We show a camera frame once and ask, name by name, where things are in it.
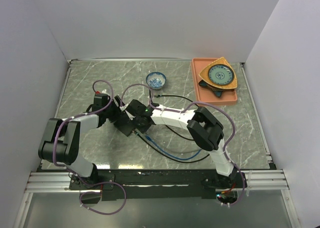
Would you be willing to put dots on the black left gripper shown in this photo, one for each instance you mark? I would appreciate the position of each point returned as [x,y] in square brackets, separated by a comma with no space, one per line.
[119,113]

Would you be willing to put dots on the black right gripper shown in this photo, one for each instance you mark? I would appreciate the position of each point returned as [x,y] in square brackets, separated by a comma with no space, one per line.
[144,129]

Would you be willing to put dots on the black network switch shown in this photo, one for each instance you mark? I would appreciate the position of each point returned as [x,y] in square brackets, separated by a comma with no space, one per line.
[124,124]

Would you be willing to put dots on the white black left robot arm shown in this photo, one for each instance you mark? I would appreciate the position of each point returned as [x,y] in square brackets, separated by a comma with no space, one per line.
[60,142]

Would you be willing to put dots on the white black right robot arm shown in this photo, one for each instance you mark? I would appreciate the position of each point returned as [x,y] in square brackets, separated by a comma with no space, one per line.
[206,130]

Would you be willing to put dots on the blue white porcelain bowl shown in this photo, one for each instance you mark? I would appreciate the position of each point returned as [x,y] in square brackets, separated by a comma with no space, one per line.
[156,80]

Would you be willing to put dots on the pink plastic tray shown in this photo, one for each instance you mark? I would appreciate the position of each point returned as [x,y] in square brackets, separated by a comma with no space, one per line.
[206,90]

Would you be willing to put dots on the yellow triangular woven plate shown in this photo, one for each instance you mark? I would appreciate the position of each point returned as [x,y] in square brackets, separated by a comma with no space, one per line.
[204,74]

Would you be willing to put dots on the dark blue triangular plate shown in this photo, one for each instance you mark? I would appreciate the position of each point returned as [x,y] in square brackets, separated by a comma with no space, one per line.
[216,91]

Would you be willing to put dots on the teal round patterned plate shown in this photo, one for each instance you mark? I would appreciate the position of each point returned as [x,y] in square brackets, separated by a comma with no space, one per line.
[221,74]

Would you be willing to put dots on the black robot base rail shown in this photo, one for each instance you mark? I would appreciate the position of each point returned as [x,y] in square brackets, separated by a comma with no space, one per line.
[156,184]

